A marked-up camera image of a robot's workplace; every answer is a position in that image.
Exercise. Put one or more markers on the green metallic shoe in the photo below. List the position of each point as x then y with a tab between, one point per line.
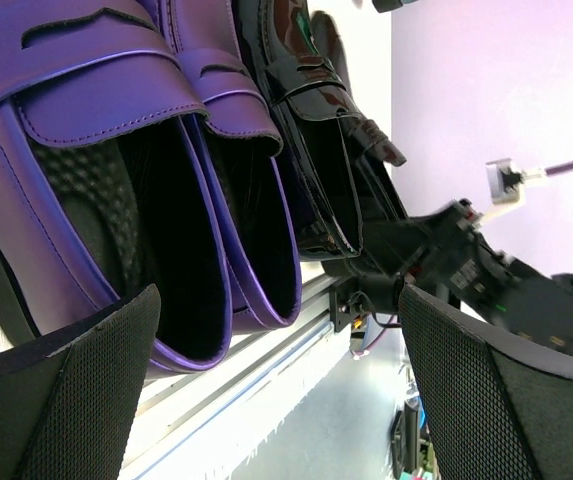
384	6

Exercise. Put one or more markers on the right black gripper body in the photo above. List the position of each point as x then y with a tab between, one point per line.
441	248

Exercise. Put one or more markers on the black glossy shoe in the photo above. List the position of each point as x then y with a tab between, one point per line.
307	101
370	151

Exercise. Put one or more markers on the purple shoe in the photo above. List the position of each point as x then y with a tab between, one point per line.
237	146
101	189

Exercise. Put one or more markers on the aluminium mounting rail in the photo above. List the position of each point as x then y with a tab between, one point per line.
202	426

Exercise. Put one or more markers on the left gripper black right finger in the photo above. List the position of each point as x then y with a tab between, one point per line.
498	406

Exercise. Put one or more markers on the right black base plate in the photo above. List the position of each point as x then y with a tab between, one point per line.
357	298

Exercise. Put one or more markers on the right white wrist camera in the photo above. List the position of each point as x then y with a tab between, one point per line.
507	184

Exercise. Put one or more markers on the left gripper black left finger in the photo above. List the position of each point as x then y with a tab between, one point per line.
68	398

